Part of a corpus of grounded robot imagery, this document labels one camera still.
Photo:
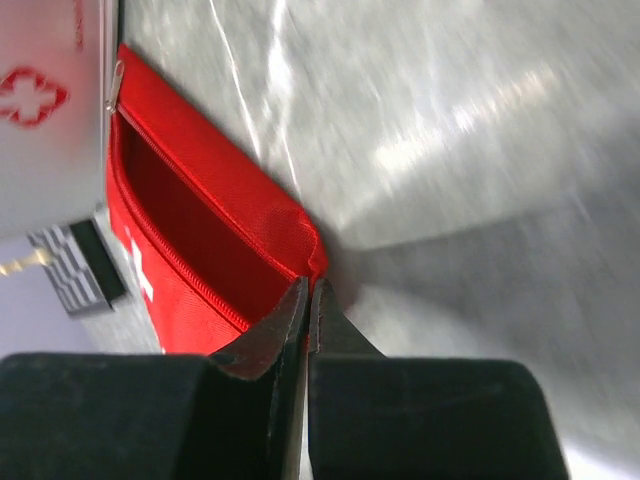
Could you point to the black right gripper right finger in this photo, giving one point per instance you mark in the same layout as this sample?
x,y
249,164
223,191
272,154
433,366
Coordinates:
x,y
371,416

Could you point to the black and white chessboard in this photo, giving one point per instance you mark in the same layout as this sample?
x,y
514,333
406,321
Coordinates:
x,y
81,269

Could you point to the red fabric zipper pouch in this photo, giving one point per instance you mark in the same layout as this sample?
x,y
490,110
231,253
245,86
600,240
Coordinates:
x,y
215,242

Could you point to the grey metal first-aid case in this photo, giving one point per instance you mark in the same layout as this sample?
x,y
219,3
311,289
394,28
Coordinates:
x,y
57,61

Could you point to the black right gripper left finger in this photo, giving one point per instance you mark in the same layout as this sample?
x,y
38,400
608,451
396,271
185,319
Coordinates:
x,y
234,414

